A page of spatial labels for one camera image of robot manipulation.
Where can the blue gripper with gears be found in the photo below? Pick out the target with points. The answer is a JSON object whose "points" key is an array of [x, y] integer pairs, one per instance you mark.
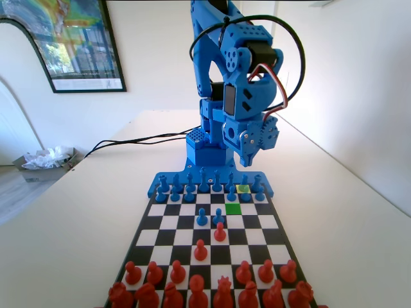
{"points": [[248, 141]]}

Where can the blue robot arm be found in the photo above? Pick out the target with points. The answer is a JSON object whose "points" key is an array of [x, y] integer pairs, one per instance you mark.
{"points": [[208, 155]]}

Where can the blue chess rook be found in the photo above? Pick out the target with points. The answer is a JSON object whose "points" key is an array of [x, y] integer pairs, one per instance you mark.
{"points": [[257, 183], [163, 184]]}

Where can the blue chess bishop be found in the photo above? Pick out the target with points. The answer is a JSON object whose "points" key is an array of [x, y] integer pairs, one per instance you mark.
{"points": [[230, 181], [190, 182]]}

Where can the blue chess pawn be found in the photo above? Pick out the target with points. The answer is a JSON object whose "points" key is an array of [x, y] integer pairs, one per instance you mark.
{"points": [[174, 195], [219, 217], [188, 195], [232, 195], [160, 196], [259, 195], [245, 195], [201, 218]]}

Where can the blue chess queen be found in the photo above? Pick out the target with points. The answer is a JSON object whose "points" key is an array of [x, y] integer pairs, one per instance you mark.
{"points": [[217, 183]]}

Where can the blue chess king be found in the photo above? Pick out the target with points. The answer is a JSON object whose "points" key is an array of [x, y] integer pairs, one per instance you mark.
{"points": [[203, 181]]}

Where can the black and white chessboard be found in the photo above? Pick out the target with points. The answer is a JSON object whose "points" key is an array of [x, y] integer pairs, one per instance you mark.
{"points": [[257, 237]]}

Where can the red chess pawn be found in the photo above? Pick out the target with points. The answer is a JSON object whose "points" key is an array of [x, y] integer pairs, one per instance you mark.
{"points": [[266, 272], [220, 232], [154, 274], [200, 251], [177, 273], [132, 274], [288, 272], [243, 273]]}

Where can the red chess bishop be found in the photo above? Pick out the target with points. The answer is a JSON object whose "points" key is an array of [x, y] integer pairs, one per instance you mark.
{"points": [[248, 296], [172, 296]]}

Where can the red chess queen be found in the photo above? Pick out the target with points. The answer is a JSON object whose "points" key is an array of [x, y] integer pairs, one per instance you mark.
{"points": [[223, 295]]}

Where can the red chess knight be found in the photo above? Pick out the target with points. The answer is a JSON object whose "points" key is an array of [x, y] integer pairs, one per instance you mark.
{"points": [[147, 296], [273, 296]]}

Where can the red chess rook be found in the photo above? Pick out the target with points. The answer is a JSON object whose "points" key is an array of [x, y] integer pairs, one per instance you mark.
{"points": [[301, 295], [120, 296]]}

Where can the framed colourful poster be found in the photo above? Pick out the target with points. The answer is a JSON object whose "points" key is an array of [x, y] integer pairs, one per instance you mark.
{"points": [[80, 48]]}

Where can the white crumpled plastic wrap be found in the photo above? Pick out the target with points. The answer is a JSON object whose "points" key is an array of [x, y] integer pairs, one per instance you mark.
{"points": [[41, 158]]}

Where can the cardboard box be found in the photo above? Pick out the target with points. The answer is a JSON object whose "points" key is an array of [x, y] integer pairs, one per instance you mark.
{"points": [[41, 174]]}

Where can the blue arm base plate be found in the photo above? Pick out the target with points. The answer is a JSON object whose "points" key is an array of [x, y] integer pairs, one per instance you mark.
{"points": [[154, 189]]}

